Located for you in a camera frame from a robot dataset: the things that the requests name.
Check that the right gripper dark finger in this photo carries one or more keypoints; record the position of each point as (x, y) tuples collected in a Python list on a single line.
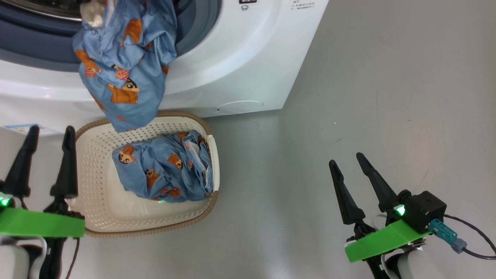
[(381, 190), (347, 201)]

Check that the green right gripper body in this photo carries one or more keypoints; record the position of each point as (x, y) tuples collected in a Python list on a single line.
[(379, 242)]

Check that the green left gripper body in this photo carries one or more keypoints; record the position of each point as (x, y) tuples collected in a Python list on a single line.
[(38, 224)]

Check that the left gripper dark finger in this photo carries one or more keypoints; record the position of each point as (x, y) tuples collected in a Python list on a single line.
[(23, 170), (68, 174)]

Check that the blue cartoon print garment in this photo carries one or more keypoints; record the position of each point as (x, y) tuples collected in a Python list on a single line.
[(128, 58), (162, 170)]

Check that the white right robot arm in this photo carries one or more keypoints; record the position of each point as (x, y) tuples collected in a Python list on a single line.
[(407, 267)]

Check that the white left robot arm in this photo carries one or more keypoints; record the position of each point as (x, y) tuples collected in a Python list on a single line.
[(15, 259)]

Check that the stainless steel washing machine drum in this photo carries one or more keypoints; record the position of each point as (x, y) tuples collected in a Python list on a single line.
[(46, 7)]

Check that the white front-load washing machine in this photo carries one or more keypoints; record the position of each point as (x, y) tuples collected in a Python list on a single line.
[(232, 58)]

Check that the blue energy label sticker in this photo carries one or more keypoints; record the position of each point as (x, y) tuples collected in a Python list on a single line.
[(48, 131)]

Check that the cream perforated basket brown rim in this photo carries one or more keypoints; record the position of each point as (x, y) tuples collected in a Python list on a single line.
[(116, 209)]

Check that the round white filter cover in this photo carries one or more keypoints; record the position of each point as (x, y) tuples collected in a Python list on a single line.
[(240, 107)]

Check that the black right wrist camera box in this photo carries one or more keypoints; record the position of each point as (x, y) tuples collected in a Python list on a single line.
[(424, 211)]

